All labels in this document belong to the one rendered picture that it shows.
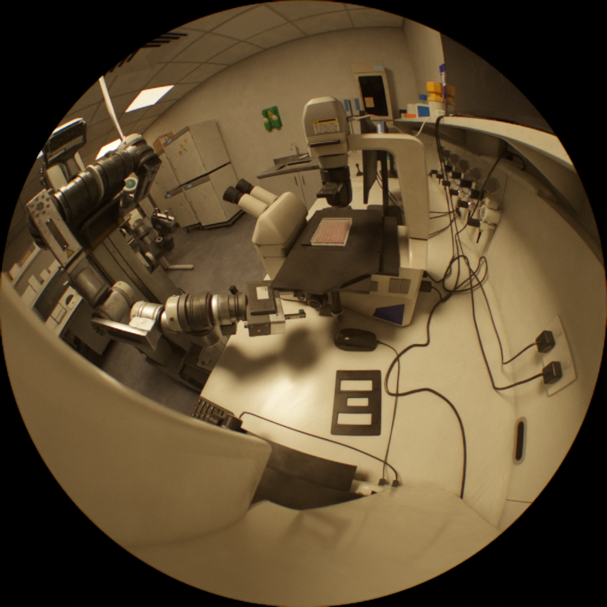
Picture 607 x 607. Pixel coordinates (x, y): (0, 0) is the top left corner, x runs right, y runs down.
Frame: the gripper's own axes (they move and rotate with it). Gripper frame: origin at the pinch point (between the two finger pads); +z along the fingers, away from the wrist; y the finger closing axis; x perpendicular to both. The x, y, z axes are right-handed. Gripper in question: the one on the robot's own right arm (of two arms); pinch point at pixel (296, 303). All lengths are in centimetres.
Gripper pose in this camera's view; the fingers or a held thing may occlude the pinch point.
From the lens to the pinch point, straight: 48.0
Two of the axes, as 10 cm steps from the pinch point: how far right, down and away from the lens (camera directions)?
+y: 2.4, 7.0, -6.8
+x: 1.2, -7.1, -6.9
